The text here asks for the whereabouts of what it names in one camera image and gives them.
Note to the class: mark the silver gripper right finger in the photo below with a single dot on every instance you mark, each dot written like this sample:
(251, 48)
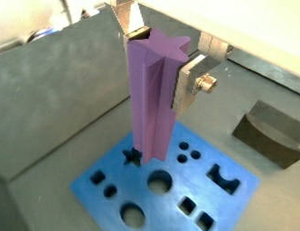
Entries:
(195, 78)

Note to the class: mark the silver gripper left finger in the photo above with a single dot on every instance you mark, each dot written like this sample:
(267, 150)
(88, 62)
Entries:
(129, 18)

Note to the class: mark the purple star-shaped peg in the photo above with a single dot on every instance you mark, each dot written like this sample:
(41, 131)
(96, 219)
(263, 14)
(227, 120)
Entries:
(155, 59)

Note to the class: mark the dark grey block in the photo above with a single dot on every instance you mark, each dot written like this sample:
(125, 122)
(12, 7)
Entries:
(272, 133)

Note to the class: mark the blue shape-sorting board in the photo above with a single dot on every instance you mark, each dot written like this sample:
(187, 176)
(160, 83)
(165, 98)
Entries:
(193, 192)

